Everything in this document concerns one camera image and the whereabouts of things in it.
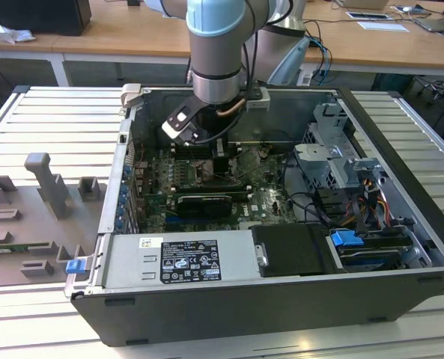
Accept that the black RAM slot bank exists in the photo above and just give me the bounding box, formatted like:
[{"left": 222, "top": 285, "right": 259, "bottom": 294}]
[
  {"left": 173, "top": 143, "right": 242, "bottom": 159},
  {"left": 171, "top": 184, "right": 253, "bottom": 198}
]

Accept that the CPU socket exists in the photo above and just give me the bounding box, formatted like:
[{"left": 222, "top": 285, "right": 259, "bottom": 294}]
[{"left": 192, "top": 159, "right": 242, "bottom": 187}]

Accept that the grey case release latch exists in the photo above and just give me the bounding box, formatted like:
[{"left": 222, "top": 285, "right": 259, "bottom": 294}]
[{"left": 120, "top": 83, "right": 150, "bottom": 110}]

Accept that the black graphics card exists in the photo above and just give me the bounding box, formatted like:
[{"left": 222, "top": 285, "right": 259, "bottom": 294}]
[{"left": 176, "top": 193, "right": 234, "bottom": 219}]

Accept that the green motherboard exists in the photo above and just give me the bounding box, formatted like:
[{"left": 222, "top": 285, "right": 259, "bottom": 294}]
[{"left": 141, "top": 144, "right": 301, "bottom": 232}]

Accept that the silver metal drive cage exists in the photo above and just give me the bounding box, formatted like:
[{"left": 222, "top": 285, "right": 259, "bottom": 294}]
[{"left": 292, "top": 102, "right": 388, "bottom": 190}]

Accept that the wooden desk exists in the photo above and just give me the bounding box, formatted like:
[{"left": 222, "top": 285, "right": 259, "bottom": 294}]
[{"left": 0, "top": 0, "right": 444, "bottom": 78}]

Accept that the grey power supply with label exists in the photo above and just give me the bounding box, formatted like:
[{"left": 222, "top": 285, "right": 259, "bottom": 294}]
[{"left": 102, "top": 229, "right": 264, "bottom": 289}]

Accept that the blue disk carrier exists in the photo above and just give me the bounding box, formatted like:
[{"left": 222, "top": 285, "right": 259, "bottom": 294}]
[{"left": 329, "top": 229, "right": 365, "bottom": 248}]

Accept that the flat tablet on desk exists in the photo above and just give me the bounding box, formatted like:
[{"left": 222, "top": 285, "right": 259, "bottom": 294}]
[{"left": 346, "top": 10, "right": 392, "bottom": 21}]

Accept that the white paper sheet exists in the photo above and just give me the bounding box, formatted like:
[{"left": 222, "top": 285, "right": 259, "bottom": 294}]
[{"left": 356, "top": 20, "right": 410, "bottom": 33}]

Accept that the blue case latch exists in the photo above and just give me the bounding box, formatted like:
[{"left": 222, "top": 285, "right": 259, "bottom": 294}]
[{"left": 65, "top": 258, "right": 86, "bottom": 276}]

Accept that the black open PC case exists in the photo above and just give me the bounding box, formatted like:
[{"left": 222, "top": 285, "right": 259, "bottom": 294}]
[{"left": 64, "top": 84, "right": 444, "bottom": 348}]

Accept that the black box on desk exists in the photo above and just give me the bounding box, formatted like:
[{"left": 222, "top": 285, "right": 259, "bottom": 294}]
[{"left": 0, "top": 0, "right": 93, "bottom": 37}]

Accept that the grey parts rack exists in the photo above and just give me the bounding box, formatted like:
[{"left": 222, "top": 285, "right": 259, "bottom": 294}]
[{"left": 0, "top": 152, "right": 109, "bottom": 289}]

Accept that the black disk drive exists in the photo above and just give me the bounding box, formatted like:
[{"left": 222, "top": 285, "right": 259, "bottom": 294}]
[{"left": 335, "top": 230, "right": 414, "bottom": 271}]

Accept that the crumpled white paper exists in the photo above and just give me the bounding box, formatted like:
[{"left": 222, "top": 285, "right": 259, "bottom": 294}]
[{"left": 0, "top": 19, "right": 36, "bottom": 43}]

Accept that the green RAM stick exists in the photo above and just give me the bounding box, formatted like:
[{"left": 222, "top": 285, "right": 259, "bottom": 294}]
[{"left": 0, "top": 242, "right": 51, "bottom": 254}]

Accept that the grey laptop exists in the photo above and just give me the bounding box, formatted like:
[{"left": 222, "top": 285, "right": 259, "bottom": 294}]
[{"left": 413, "top": 16, "right": 444, "bottom": 35}]

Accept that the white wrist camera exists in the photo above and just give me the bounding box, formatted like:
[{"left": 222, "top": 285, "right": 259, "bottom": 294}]
[{"left": 161, "top": 98, "right": 201, "bottom": 147}]

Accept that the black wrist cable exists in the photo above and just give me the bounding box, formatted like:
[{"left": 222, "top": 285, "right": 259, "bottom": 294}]
[{"left": 242, "top": 0, "right": 294, "bottom": 99}]

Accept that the black looped cable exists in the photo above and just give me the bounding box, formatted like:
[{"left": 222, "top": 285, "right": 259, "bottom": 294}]
[{"left": 280, "top": 152, "right": 335, "bottom": 226}]

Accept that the blue hanging cable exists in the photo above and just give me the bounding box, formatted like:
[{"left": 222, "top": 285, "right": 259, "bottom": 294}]
[{"left": 316, "top": 40, "right": 333, "bottom": 78}]

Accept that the coloured power wire bundle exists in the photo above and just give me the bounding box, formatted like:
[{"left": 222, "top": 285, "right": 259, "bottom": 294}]
[{"left": 341, "top": 178, "right": 392, "bottom": 230}]

